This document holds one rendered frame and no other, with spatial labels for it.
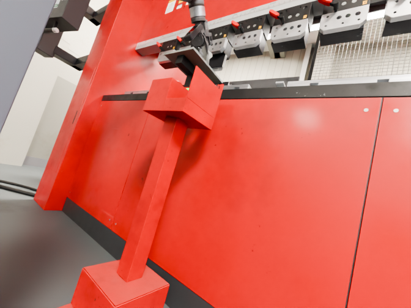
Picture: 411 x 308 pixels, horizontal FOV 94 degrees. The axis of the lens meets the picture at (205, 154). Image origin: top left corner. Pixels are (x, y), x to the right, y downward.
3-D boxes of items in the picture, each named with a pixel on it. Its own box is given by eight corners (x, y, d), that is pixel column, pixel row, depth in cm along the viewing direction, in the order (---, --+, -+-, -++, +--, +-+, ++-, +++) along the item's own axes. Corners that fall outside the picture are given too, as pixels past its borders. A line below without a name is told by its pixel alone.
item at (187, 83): (163, 98, 85) (177, 55, 88) (183, 112, 97) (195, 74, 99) (169, 98, 83) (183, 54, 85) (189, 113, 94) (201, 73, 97)
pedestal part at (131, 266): (115, 272, 62) (165, 116, 68) (131, 268, 66) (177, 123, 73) (126, 283, 58) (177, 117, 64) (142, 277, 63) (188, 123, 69)
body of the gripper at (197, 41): (213, 45, 99) (210, 18, 94) (203, 46, 93) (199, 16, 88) (201, 47, 103) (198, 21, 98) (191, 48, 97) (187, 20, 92)
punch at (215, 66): (206, 71, 110) (210, 56, 112) (208, 73, 112) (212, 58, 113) (221, 69, 105) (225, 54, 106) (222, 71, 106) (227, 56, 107)
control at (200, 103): (142, 110, 68) (157, 65, 70) (173, 126, 81) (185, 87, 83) (182, 111, 56) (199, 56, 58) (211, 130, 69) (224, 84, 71)
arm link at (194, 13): (197, 5, 86) (185, 10, 91) (199, 17, 88) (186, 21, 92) (207, 7, 91) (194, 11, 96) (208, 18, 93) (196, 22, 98)
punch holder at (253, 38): (230, 47, 100) (238, 20, 102) (237, 58, 107) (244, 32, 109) (258, 43, 91) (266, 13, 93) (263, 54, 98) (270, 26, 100)
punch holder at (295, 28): (268, 41, 88) (276, 10, 90) (273, 53, 95) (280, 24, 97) (304, 34, 80) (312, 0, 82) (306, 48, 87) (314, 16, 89)
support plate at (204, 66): (164, 54, 90) (164, 52, 90) (196, 85, 111) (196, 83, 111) (192, 48, 80) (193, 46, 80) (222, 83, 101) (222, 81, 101)
